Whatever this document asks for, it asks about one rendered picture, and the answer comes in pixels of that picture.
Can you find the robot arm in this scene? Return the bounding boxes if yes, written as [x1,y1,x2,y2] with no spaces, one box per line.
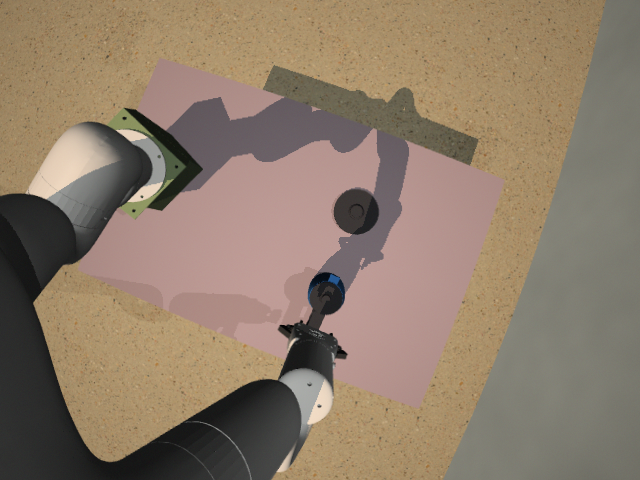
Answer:
[0,122,336,480]

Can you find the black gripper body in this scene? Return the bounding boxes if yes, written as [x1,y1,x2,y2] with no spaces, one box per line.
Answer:
[287,323,338,362]

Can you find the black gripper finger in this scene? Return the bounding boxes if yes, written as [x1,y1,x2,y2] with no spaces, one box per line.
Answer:
[278,323,296,339]
[329,333,348,359]

